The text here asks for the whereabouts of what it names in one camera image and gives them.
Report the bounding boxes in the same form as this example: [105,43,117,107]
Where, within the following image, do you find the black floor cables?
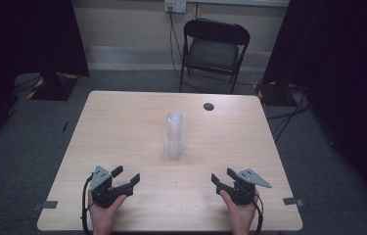
[265,87,312,145]

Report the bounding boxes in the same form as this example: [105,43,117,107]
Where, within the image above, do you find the black stand base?
[255,81,302,108]
[27,71,79,102]

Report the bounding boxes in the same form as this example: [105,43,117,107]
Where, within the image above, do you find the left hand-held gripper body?
[89,165,135,210]

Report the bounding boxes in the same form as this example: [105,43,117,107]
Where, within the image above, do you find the person's right hand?
[219,190,259,226]

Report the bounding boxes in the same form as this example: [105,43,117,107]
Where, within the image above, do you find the grey tape strip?
[32,200,59,212]
[282,197,305,208]

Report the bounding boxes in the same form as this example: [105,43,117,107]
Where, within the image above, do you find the white wall socket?
[164,0,187,14]

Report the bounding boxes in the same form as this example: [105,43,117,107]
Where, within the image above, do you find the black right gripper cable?
[252,194,265,235]

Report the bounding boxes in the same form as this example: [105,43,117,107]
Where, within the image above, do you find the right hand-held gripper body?
[216,167,273,207]

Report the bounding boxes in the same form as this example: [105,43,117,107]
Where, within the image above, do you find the person's left hand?
[87,194,128,226]

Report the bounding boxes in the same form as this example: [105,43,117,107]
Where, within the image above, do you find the black folding chair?
[179,18,252,95]

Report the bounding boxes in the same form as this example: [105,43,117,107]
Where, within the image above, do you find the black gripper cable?
[252,194,265,235]
[80,174,95,235]

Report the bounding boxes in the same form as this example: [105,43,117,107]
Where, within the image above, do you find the black curtain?
[262,0,367,216]
[0,0,91,155]

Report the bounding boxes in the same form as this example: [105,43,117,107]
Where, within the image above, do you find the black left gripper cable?
[80,174,95,235]

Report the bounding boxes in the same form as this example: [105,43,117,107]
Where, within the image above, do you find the stack of clear plastic cups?
[163,111,186,160]

